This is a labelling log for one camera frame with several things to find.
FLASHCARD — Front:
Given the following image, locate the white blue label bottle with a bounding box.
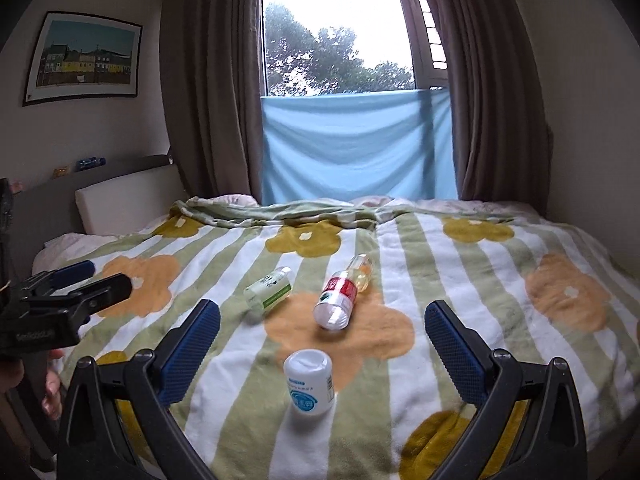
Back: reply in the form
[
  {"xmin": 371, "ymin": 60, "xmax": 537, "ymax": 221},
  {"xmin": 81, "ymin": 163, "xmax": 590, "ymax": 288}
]
[{"xmin": 283, "ymin": 349, "xmax": 335, "ymax": 416}]

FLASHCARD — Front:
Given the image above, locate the person's left hand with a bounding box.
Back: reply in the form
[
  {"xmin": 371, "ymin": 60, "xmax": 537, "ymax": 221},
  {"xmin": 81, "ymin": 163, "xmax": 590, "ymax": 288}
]
[{"xmin": 0, "ymin": 349, "xmax": 64, "ymax": 420}]

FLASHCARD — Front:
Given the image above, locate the grey headboard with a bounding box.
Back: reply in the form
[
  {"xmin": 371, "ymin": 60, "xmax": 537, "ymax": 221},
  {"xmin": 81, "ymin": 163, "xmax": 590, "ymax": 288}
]
[{"xmin": 8, "ymin": 155, "xmax": 169, "ymax": 280}]

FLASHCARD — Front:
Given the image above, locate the white headboard cushion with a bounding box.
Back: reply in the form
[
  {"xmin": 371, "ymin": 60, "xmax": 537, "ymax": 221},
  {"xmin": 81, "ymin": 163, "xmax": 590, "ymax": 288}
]
[{"xmin": 75, "ymin": 165, "xmax": 188, "ymax": 235}]

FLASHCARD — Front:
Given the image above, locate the orange toy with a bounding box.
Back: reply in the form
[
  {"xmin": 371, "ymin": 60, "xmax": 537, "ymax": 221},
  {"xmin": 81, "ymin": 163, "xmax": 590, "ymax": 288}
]
[{"xmin": 52, "ymin": 166, "xmax": 70, "ymax": 179}]

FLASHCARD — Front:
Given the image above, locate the blue toy car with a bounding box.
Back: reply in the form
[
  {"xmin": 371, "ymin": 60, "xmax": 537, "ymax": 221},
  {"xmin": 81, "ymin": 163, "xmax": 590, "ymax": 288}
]
[{"xmin": 75, "ymin": 157, "xmax": 106, "ymax": 172}]

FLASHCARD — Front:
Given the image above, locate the green label clear bottle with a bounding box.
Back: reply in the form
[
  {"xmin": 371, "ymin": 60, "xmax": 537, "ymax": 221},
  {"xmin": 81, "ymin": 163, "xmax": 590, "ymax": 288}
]
[{"xmin": 243, "ymin": 266, "xmax": 293, "ymax": 314}]

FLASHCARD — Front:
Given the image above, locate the floral striped blanket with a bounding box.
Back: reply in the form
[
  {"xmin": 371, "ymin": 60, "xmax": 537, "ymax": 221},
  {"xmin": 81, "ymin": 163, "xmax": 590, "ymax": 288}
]
[{"xmin": 61, "ymin": 211, "xmax": 639, "ymax": 479}]

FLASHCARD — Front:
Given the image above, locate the framed city picture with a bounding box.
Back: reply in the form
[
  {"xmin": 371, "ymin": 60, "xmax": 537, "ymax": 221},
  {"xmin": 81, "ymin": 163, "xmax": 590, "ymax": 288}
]
[{"xmin": 23, "ymin": 11, "xmax": 143, "ymax": 106}]

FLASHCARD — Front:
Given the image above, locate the small yellow liquid bottle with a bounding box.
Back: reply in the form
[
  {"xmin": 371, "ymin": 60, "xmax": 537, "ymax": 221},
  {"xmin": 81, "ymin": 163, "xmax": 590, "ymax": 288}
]
[{"xmin": 346, "ymin": 254, "xmax": 372, "ymax": 294}]

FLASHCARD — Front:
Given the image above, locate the red label clear bottle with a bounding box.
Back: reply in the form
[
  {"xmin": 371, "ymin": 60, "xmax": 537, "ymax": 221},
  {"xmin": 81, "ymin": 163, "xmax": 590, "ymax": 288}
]
[{"xmin": 312, "ymin": 271, "xmax": 358, "ymax": 332}]

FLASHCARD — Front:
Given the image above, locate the right brown curtain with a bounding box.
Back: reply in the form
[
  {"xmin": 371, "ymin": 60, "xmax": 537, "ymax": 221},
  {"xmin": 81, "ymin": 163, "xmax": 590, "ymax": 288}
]
[{"xmin": 428, "ymin": 0, "xmax": 553, "ymax": 214}]

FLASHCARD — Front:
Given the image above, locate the brown curtain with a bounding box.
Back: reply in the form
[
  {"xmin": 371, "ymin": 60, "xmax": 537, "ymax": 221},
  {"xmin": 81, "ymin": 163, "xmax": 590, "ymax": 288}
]
[
  {"xmin": 160, "ymin": 0, "xmax": 264, "ymax": 200},
  {"xmin": 428, "ymin": 0, "xmax": 553, "ymax": 214}
]

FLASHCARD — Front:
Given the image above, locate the light blue hanging cloth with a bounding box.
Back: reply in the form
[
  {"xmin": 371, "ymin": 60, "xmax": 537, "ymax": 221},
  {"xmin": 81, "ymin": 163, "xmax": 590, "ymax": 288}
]
[{"xmin": 262, "ymin": 89, "xmax": 458, "ymax": 205}]

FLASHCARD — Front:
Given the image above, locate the left brown curtain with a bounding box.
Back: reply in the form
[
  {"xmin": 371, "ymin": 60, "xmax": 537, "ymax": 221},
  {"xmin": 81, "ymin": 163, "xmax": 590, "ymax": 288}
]
[{"xmin": 160, "ymin": 0, "xmax": 264, "ymax": 200}]

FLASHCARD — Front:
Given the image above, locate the window frame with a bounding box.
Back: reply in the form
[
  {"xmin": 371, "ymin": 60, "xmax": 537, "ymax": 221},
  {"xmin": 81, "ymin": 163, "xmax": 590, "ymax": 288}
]
[{"xmin": 262, "ymin": 0, "xmax": 448, "ymax": 96}]

